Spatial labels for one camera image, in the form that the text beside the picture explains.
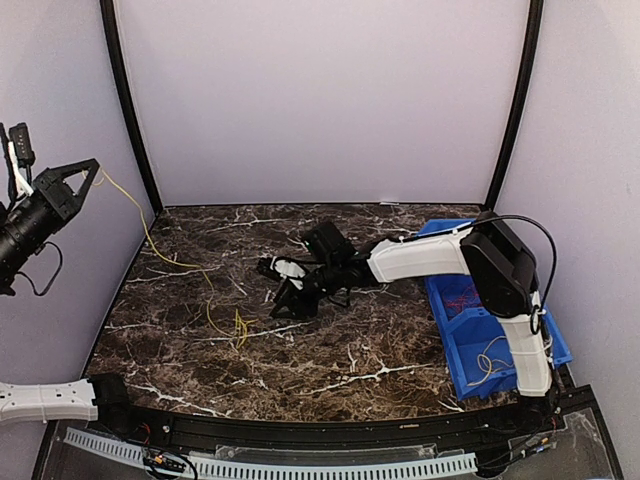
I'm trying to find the white slotted cable duct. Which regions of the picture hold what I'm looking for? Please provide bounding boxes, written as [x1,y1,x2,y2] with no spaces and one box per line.
[64,428,477,480]

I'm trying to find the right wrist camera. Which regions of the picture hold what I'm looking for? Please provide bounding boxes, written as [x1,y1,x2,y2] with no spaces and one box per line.
[257,256,308,290]

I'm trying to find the black front rail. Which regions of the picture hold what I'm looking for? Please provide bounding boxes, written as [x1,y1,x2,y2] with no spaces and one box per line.
[49,387,601,456]

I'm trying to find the black frame post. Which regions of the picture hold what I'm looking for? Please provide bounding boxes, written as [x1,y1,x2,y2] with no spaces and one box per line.
[99,0,164,217]
[484,0,544,210]

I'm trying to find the left black frame post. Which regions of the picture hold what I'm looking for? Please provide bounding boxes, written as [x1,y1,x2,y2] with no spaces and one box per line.
[99,0,164,217]

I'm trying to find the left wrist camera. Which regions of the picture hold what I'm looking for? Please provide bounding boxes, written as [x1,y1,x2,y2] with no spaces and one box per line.
[1,122,36,202]

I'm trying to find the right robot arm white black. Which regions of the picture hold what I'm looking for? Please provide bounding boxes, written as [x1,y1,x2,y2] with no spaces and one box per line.
[258,211,553,434]

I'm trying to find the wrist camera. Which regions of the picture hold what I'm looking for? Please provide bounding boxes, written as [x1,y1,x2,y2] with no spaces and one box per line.
[257,256,308,290]
[1,122,36,202]

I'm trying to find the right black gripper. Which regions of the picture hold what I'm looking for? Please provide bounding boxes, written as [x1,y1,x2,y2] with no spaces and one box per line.
[270,260,343,320]

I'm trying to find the right black frame post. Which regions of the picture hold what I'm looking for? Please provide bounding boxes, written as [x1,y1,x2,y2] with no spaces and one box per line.
[484,0,544,210]

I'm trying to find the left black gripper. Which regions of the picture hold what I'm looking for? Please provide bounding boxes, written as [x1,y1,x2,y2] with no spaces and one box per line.
[0,156,102,283]

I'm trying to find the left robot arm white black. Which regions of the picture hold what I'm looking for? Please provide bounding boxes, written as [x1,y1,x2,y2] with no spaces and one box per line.
[1,158,100,296]

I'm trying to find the blue plastic divided bin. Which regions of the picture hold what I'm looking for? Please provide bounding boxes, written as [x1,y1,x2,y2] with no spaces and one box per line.
[418,218,574,401]

